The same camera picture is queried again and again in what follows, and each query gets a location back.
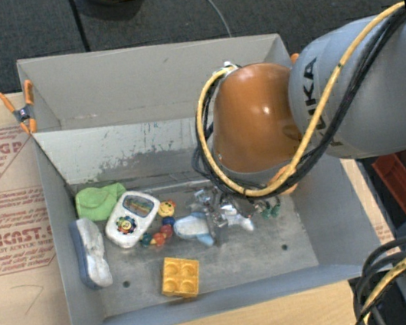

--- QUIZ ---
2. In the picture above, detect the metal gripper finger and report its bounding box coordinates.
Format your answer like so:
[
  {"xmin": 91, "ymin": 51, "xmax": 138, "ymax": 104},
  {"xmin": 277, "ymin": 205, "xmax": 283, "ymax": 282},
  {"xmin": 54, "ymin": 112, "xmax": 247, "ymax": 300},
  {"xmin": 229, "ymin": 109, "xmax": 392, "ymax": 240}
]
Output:
[
  {"xmin": 205, "ymin": 208, "xmax": 234, "ymax": 248},
  {"xmin": 192, "ymin": 185, "xmax": 223, "ymax": 214}
]

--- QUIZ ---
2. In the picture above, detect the white and blue toy airplane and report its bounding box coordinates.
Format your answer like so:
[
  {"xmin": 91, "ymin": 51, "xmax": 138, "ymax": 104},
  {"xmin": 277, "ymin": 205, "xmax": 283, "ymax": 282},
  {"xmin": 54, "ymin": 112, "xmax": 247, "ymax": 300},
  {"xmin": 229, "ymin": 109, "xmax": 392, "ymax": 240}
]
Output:
[{"xmin": 170, "ymin": 199, "xmax": 258, "ymax": 254}]

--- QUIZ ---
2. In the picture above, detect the colourful toy caterpillar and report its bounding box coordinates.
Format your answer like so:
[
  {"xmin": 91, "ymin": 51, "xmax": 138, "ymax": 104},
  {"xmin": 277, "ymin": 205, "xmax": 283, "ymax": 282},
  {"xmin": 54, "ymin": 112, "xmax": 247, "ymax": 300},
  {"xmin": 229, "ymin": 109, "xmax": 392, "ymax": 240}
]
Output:
[{"xmin": 132, "ymin": 198, "xmax": 185, "ymax": 251}]

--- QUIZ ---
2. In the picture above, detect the grey metal bin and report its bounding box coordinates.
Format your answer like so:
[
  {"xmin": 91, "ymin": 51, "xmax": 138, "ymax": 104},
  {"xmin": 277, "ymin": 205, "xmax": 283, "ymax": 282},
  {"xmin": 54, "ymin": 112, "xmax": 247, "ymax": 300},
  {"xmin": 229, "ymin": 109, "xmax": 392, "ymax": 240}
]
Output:
[{"xmin": 15, "ymin": 3, "xmax": 393, "ymax": 325}]

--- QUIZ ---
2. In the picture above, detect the yellow toy building block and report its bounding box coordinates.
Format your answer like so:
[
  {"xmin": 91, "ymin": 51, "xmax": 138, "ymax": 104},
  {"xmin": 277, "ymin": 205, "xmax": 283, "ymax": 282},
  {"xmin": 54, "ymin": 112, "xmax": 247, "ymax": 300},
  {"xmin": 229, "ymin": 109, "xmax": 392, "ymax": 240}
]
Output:
[{"xmin": 155, "ymin": 251, "xmax": 206, "ymax": 304}]

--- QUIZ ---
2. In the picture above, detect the white toy music player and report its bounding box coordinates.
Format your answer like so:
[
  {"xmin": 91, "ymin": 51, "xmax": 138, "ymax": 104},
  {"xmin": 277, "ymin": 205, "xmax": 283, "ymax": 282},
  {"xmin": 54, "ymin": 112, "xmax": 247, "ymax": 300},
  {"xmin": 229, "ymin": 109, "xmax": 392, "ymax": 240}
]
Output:
[{"xmin": 99, "ymin": 185, "xmax": 169, "ymax": 253}]

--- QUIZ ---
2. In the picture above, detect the green cloth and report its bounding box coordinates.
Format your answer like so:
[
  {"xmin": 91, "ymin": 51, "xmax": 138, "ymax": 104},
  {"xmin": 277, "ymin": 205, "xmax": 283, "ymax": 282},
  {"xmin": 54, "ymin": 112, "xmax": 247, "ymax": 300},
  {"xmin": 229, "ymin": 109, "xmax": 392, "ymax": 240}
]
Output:
[{"xmin": 73, "ymin": 180, "xmax": 133, "ymax": 225}]

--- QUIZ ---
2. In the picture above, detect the white and blue brush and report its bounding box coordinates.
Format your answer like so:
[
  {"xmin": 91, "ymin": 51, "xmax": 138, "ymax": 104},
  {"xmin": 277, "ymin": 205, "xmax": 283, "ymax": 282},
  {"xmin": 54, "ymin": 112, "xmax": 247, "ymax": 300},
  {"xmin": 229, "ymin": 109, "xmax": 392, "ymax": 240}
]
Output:
[{"xmin": 66, "ymin": 214, "xmax": 115, "ymax": 294}]

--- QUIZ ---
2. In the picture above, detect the brown cardboard board red print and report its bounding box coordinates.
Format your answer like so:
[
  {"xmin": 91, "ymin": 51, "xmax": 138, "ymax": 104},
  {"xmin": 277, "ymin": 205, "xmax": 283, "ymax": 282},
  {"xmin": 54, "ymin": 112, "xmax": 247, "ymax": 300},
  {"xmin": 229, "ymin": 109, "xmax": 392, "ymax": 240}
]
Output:
[{"xmin": 0, "ymin": 86, "xmax": 74, "ymax": 325}]

